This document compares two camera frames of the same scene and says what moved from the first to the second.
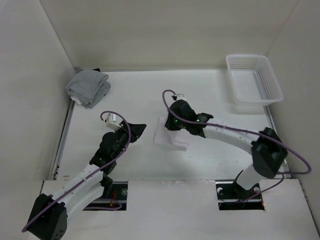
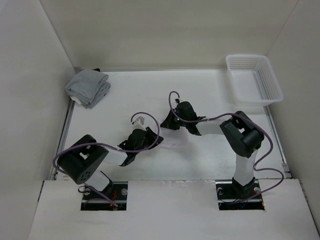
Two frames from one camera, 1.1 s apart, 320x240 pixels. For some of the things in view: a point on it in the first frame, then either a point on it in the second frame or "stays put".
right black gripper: (169, 124) stays put
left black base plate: (117, 201) stays put
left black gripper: (137, 130) -> (152, 136)
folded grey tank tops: (86, 87) stays put
